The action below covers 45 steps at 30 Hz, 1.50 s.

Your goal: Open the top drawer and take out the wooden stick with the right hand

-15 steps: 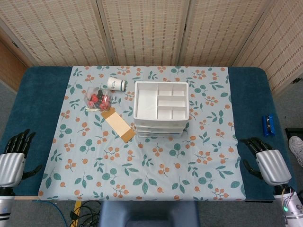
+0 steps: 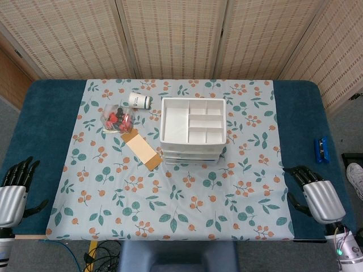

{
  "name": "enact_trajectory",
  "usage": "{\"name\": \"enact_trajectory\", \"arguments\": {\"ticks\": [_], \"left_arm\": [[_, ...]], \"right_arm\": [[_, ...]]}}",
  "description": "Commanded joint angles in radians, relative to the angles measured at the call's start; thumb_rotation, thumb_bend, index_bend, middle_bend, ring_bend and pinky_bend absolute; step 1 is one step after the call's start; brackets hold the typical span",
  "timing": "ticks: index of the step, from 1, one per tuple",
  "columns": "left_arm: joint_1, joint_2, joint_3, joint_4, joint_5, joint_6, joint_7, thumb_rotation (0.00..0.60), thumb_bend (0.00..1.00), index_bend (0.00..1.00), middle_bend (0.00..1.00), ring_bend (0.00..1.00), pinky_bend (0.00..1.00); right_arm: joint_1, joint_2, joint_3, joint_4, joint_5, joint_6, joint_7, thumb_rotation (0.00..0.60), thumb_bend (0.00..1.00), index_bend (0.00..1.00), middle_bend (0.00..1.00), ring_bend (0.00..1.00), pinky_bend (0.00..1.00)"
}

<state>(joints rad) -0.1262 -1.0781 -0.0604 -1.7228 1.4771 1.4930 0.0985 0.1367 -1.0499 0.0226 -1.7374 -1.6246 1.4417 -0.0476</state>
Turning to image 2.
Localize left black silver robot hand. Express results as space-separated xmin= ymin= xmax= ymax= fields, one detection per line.
xmin=0 ymin=156 xmax=49 ymax=229

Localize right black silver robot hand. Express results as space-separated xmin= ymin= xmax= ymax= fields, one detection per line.
xmin=282 ymin=165 xmax=347 ymax=226

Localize clear plastic drawer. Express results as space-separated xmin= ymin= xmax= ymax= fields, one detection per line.
xmin=162 ymin=151 xmax=223 ymax=160
xmin=161 ymin=143 xmax=225 ymax=153
xmin=163 ymin=158 xmax=221 ymax=165

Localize black container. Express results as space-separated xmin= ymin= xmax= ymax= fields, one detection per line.
xmin=341 ymin=152 xmax=363 ymax=171

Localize white drawer organizer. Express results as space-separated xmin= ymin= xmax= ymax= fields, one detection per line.
xmin=159 ymin=97 xmax=227 ymax=165

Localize white sneaker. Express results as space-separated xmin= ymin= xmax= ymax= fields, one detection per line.
xmin=346 ymin=162 xmax=363 ymax=201

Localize blue black tool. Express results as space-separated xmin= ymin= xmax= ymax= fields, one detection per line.
xmin=314 ymin=136 xmax=331 ymax=164

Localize teal table cover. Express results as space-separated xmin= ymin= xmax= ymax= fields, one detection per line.
xmin=0 ymin=79 xmax=357 ymax=241

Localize brown wooden panel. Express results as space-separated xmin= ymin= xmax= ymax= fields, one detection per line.
xmin=0 ymin=48 xmax=33 ymax=110

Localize clear bag of red pieces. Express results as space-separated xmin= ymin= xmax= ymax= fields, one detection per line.
xmin=101 ymin=103 xmax=134 ymax=134

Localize tan cardboard card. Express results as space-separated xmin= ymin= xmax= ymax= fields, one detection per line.
xmin=120 ymin=130 xmax=163 ymax=172

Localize floral tablecloth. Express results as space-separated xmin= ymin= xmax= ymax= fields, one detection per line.
xmin=45 ymin=79 xmax=296 ymax=241

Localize blue chair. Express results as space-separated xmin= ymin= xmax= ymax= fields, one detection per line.
xmin=119 ymin=240 xmax=239 ymax=272

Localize white paper cup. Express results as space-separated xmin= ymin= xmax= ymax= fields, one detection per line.
xmin=127 ymin=92 xmax=153 ymax=111

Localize bamboo folding screen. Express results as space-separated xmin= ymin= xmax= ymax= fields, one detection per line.
xmin=0 ymin=0 xmax=363 ymax=114

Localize right arm wire bundle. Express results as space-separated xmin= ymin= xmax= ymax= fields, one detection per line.
xmin=334 ymin=223 xmax=350 ymax=252

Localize blue floor cable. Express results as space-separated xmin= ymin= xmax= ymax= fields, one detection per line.
xmin=38 ymin=239 xmax=82 ymax=272

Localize black floor cables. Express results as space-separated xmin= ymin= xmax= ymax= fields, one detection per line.
xmin=83 ymin=240 xmax=123 ymax=272

